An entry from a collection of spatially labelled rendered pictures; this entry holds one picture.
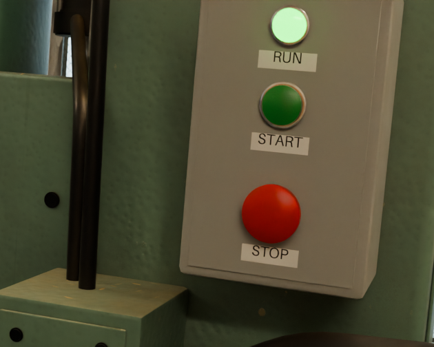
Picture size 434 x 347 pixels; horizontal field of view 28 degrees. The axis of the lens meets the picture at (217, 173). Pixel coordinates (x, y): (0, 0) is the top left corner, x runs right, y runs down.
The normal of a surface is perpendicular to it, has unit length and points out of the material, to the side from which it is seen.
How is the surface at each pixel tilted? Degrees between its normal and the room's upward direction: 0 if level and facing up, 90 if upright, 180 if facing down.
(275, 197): 81
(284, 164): 90
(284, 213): 88
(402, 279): 90
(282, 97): 87
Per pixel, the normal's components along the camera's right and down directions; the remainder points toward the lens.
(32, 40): 0.94, 0.11
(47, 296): 0.08, -0.99
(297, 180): -0.28, 0.07
